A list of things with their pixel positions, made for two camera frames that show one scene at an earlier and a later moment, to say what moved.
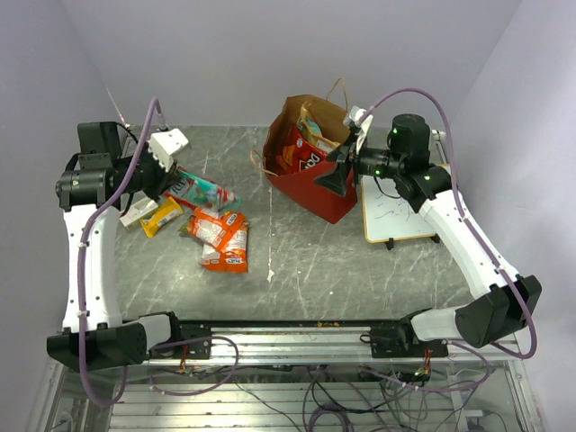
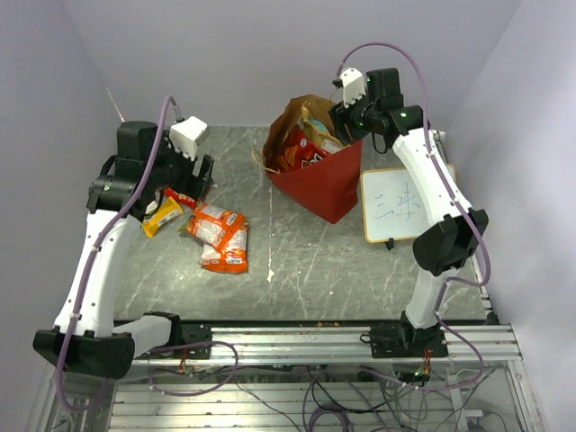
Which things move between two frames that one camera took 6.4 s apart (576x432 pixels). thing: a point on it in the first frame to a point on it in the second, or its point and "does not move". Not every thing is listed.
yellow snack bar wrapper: (171, 210) does not move
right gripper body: (369, 162) to (358, 118)
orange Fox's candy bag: (212, 228) does not move
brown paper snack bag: (333, 121) to (319, 131)
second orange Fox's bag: (233, 258) does not move
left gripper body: (149, 175) to (174, 170)
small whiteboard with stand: (388, 215) does not move
